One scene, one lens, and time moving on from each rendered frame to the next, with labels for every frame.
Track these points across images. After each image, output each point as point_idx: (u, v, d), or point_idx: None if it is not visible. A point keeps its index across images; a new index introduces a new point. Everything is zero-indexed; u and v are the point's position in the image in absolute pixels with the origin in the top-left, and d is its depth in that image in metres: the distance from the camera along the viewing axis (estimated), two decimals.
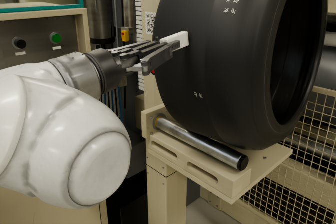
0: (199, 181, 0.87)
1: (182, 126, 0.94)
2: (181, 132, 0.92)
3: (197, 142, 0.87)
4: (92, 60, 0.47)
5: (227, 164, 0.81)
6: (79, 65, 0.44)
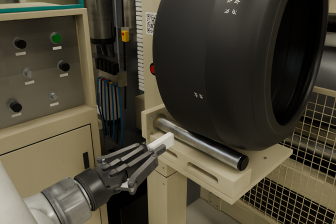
0: (199, 181, 0.87)
1: (182, 126, 0.94)
2: (181, 132, 0.92)
3: (197, 142, 0.87)
4: (83, 187, 0.52)
5: (227, 164, 0.81)
6: (71, 198, 0.50)
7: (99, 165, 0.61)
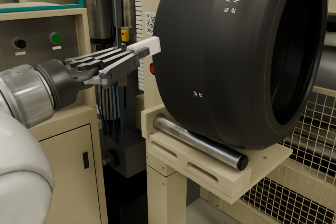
0: (199, 181, 0.87)
1: (181, 126, 0.94)
2: (180, 132, 0.92)
3: (197, 142, 0.87)
4: (42, 74, 0.42)
5: (227, 164, 0.81)
6: (24, 81, 0.39)
7: (68, 66, 0.51)
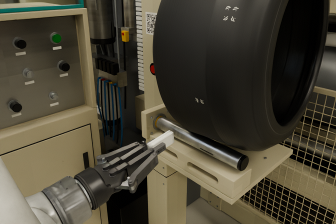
0: (199, 181, 0.87)
1: (184, 126, 0.95)
2: (183, 128, 0.92)
3: (199, 138, 0.87)
4: (84, 186, 0.52)
5: (225, 161, 0.80)
6: (72, 197, 0.50)
7: (99, 164, 0.62)
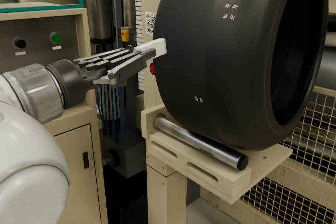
0: (199, 181, 0.87)
1: (184, 126, 0.95)
2: (183, 129, 0.92)
3: (199, 138, 0.87)
4: (53, 73, 0.43)
5: (225, 162, 0.81)
6: (36, 79, 0.40)
7: (77, 66, 0.52)
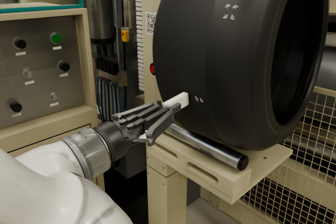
0: (199, 181, 0.87)
1: (184, 126, 0.95)
2: (183, 129, 0.92)
3: (199, 138, 0.87)
4: (103, 136, 0.52)
5: (225, 162, 0.81)
6: (92, 145, 0.50)
7: (115, 121, 0.61)
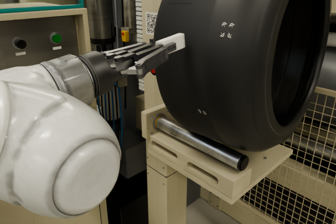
0: (199, 181, 0.87)
1: None
2: None
3: (205, 136, 0.89)
4: (86, 63, 0.46)
5: (229, 151, 0.80)
6: (72, 68, 0.43)
7: None
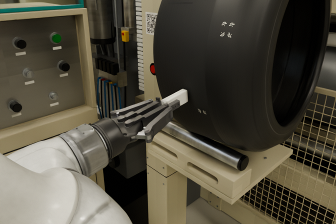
0: (199, 181, 0.87)
1: None
2: None
3: (205, 136, 0.89)
4: (100, 133, 0.52)
5: (229, 151, 0.80)
6: (89, 141, 0.49)
7: (114, 118, 0.61)
